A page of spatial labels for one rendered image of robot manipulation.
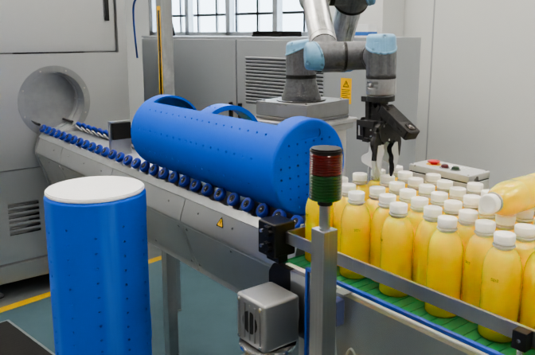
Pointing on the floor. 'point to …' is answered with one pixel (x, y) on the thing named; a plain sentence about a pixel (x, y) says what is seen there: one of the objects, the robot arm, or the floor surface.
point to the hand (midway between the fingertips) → (386, 173)
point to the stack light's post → (323, 290)
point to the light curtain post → (165, 29)
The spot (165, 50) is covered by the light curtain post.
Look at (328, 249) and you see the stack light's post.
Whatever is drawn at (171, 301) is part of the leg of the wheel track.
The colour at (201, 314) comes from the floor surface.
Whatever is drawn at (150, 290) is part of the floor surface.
